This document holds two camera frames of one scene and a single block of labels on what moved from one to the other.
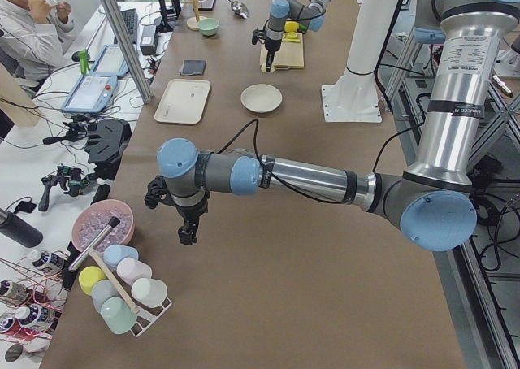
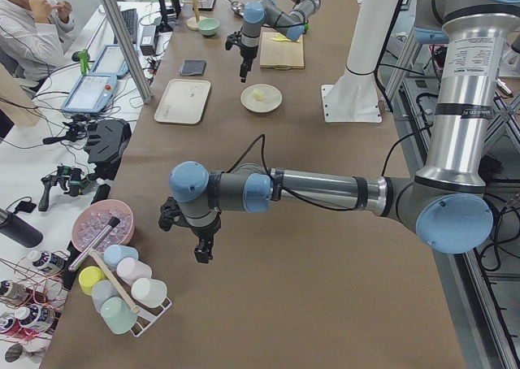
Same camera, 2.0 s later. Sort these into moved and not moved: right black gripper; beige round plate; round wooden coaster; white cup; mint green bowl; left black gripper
Moved: right black gripper; left black gripper
Not moved: mint green bowl; beige round plate; white cup; round wooden coaster
